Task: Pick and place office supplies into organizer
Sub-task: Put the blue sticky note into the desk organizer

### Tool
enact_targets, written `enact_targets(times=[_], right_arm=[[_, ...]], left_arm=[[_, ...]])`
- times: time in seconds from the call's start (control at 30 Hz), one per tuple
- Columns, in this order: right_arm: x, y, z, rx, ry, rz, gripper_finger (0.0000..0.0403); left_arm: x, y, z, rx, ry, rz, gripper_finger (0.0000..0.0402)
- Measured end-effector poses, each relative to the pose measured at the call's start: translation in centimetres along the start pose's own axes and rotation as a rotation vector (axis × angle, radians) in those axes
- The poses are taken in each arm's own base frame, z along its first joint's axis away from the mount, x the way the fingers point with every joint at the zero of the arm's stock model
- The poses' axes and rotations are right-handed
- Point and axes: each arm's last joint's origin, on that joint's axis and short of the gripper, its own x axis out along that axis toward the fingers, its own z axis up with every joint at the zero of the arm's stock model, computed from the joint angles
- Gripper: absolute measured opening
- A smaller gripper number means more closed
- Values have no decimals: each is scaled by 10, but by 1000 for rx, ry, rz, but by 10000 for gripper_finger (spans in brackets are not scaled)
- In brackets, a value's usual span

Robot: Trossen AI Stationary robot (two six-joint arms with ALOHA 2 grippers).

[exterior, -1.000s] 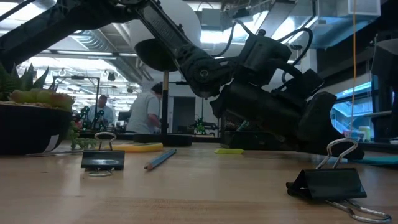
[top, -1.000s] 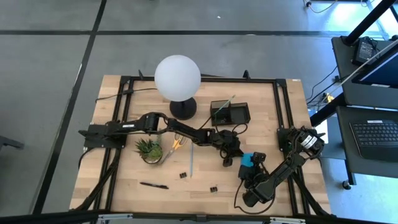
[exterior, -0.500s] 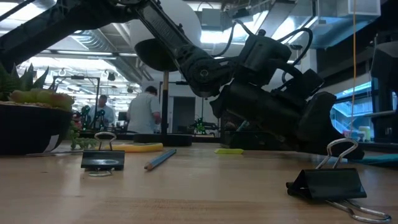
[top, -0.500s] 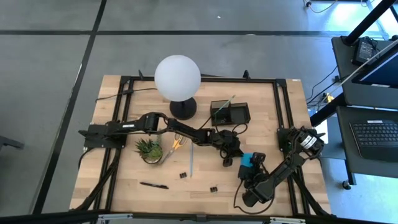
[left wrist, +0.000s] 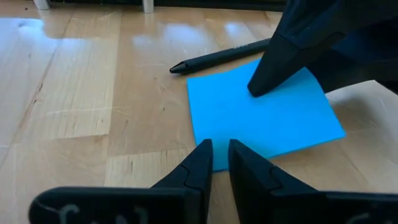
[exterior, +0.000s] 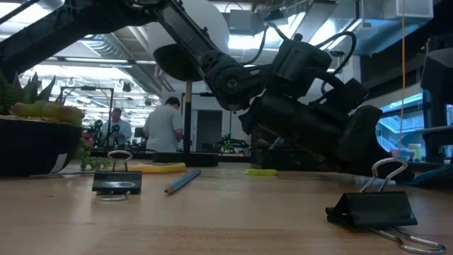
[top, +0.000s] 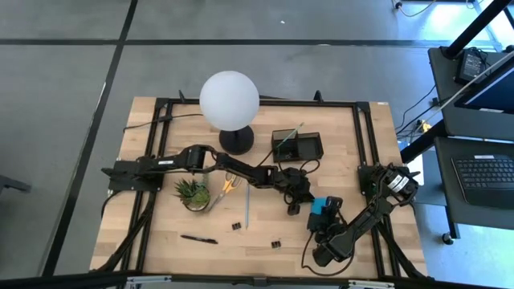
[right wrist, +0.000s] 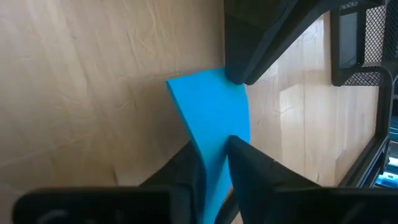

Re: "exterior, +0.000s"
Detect yellow handled scissors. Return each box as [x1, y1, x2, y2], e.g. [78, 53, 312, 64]
[30, 161, 187, 179]

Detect black side desk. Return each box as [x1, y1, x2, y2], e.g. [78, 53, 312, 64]
[413, 125, 453, 164]

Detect blue sticky note pad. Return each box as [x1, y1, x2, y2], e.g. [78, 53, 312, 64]
[380, 164, 453, 191]

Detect white globe table lamp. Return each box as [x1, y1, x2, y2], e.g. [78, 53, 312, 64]
[147, 0, 231, 168]

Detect black mesh desk organizer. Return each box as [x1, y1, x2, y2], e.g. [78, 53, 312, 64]
[250, 125, 355, 171]

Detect blue pencil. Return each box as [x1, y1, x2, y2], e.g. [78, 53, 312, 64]
[164, 169, 202, 196]

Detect background rig frame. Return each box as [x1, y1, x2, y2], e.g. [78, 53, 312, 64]
[58, 84, 115, 146]

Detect background robot station frame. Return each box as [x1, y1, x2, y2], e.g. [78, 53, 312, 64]
[180, 91, 234, 142]

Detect teal green pencil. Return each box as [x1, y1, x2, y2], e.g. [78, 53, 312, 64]
[268, 137, 285, 152]

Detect potted succulent plant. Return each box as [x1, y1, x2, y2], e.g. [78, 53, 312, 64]
[0, 70, 113, 179]

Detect person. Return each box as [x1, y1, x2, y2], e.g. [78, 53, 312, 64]
[101, 107, 132, 147]
[143, 96, 185, 153]

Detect black binder clip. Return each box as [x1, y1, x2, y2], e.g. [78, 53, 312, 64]
[91, 150, 143, 203]
[324, 157, 447, 255]

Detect small yellow eraser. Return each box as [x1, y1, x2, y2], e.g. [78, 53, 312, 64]
[243, 169, 279, 177]

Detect black table frame rails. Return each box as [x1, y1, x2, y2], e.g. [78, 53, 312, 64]
[84, 150, 453, 175]

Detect green background machine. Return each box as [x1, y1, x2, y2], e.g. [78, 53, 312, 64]
[218, 132, 249, 154]

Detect grey ceiling unit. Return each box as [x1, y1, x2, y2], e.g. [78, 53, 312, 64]
[222, 8, 265, 36]

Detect black upright post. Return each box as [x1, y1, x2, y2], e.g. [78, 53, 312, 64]
[420, 35, 453, 164]

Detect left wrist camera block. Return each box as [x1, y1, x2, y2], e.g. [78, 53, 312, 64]
[307, 77, 369, 118]

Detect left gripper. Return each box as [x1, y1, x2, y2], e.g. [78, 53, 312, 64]
[239, 92, 416, 183]

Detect thin yellow hanging cord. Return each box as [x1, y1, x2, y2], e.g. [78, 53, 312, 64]
[398, 0, 406, 149]

